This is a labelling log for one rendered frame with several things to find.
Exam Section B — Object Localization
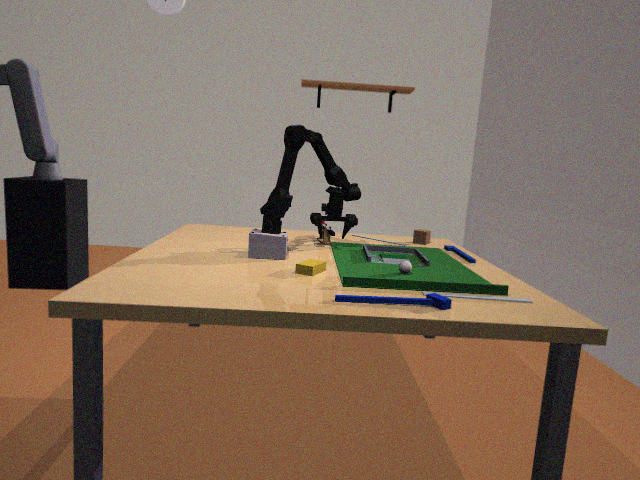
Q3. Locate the white golf ball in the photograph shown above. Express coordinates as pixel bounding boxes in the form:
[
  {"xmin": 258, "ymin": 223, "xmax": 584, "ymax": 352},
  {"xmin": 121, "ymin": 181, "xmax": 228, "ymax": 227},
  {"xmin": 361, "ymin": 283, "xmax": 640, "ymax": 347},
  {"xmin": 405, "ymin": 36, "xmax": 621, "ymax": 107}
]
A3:
[{"xmin": 399, "ymin": 261, "xmax": 412, "ymax": 274}]

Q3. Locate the green flat mat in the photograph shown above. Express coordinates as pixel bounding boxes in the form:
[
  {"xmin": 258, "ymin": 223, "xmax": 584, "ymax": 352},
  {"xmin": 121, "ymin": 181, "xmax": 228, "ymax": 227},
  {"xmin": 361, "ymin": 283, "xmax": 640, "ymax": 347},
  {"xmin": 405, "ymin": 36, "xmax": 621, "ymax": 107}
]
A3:
[{"xmin": 331, "ymin": 242, "xmax": 508, "ymax": 295}]

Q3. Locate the brown cube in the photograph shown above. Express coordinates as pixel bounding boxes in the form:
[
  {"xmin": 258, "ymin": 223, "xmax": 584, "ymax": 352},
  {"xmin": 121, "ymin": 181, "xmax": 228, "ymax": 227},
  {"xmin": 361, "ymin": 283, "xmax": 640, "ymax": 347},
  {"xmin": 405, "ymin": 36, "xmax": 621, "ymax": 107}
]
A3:
[{"xmin": 413, "ymin": 229, "xmax": 431, "ymax": 245}]

